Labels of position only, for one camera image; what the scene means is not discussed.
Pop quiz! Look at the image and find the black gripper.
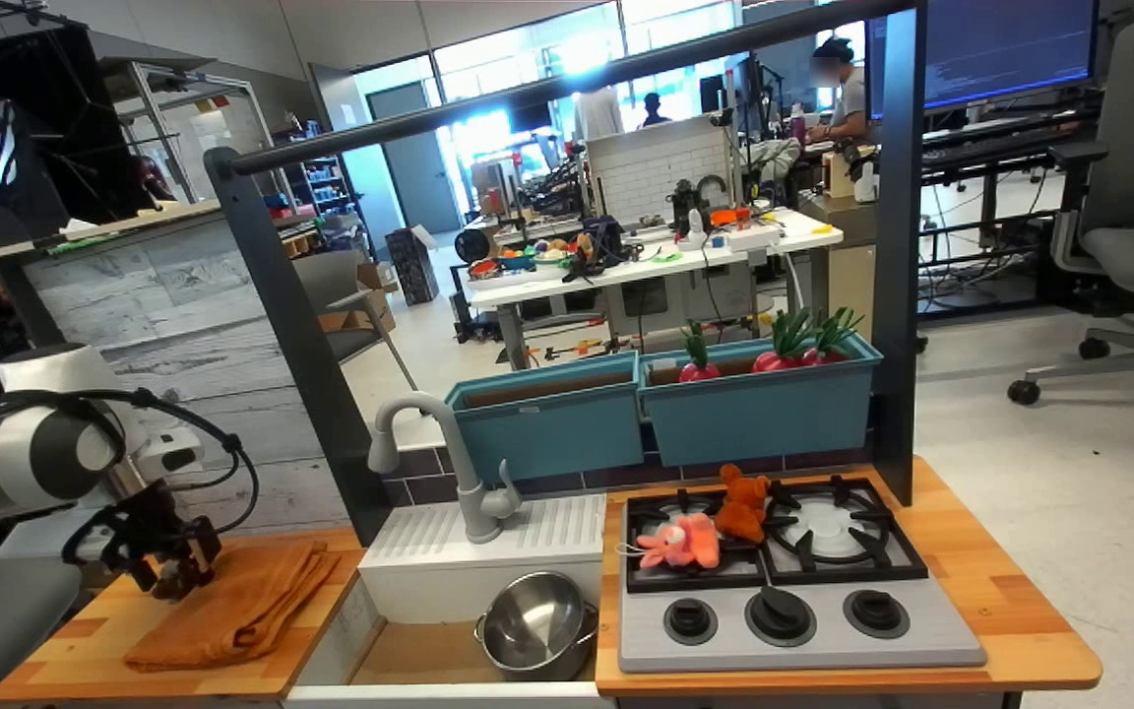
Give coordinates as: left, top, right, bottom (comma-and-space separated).
105, 484, 222, 599

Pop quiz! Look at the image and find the pink plush toy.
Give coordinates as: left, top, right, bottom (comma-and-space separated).
638, 512, 722, 570

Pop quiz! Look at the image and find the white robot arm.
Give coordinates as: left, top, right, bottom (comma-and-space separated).
0, 389, 222, 599

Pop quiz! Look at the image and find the steel pot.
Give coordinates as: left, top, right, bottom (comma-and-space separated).
471, 570, 597, 683

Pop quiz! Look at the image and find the orange plush toy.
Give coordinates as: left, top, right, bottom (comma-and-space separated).
715, 465, 766, 542

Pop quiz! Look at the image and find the grey toy stove top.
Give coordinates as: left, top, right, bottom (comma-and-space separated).
617, 475, 985, 673

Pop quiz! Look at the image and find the orange folded towel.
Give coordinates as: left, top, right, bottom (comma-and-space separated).
124, 537, 338, 673

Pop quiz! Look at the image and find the wood plank backsplash panel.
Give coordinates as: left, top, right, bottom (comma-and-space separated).
25, 209, 391, 542

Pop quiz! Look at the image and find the white sink basin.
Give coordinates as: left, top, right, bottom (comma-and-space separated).
283, 491, 615, 709

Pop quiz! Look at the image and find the grey sink faucet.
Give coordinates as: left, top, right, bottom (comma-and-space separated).
367, 393, 521, 542

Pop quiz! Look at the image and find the teal planter box left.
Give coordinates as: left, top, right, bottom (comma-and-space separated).
445, 356, 643, 484

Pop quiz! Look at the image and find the teal planter box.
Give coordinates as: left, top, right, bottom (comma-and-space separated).
445, 356, 643, 484
634, 336, 880, 467

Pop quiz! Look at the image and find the white work desk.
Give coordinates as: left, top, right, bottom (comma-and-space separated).
470, 209, 846, 369

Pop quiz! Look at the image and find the teal planter box right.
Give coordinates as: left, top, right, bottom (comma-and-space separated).
634, 336, 880, 467

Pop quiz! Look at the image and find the seated person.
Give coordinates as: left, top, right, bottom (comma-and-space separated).
807, 38, 870, 143

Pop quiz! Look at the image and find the computer monitor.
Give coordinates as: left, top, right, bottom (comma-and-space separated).
925, 0, 1100, 112

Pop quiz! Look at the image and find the black metal frame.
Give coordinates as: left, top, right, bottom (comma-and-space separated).
205, 0, 925, 542

